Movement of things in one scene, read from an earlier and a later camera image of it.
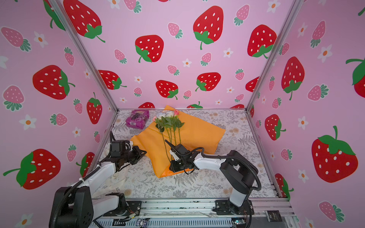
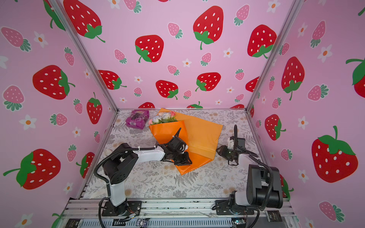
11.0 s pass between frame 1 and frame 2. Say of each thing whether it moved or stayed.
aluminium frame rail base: stayed
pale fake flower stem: moved
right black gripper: moved
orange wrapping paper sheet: moved
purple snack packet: stayed
